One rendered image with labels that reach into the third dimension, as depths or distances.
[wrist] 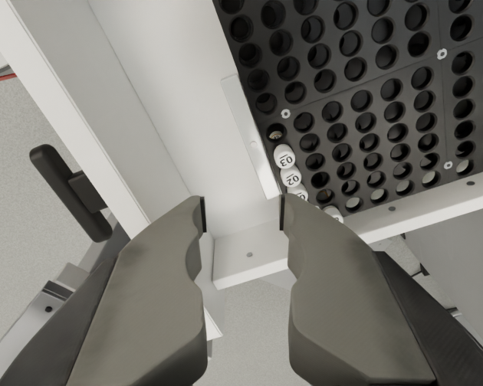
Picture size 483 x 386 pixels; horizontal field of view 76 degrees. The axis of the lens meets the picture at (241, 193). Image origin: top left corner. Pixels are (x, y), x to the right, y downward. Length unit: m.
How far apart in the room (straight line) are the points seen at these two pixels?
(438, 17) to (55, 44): 0.20
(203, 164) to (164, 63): 0.09
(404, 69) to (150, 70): 0.17
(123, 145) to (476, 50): 0.21
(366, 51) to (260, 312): 1.56
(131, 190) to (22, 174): 1.25
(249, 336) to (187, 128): 1.63
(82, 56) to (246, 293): 1.45
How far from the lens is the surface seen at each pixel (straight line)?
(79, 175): 0.22
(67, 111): 0.18
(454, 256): 0.65
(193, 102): 0.26
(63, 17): 0.22
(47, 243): 1.57
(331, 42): 0.20
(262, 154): 0.26
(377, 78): 0.21
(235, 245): 0.29
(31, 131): 1.33
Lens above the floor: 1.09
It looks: 61 degrees down
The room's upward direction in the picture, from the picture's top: 175 degrees clockwise
